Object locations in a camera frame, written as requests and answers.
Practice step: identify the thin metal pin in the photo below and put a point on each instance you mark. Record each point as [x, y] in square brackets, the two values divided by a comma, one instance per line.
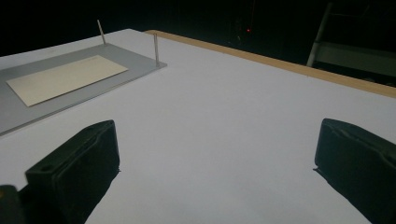
[101, 31]
[156, 49]

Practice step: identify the cream rectangular card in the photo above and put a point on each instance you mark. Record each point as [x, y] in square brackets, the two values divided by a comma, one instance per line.
[67, 79]

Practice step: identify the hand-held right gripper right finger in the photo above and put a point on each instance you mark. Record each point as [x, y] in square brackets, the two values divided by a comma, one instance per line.
[358, 161]

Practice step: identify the grey metal base plate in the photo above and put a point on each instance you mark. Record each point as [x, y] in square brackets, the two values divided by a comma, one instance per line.
[137, 63]

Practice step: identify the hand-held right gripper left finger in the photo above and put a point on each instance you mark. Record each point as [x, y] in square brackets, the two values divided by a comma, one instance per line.
[74, 168]

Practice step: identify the metal stand frame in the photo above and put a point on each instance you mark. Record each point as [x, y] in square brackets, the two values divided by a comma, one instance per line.
[351, 54]

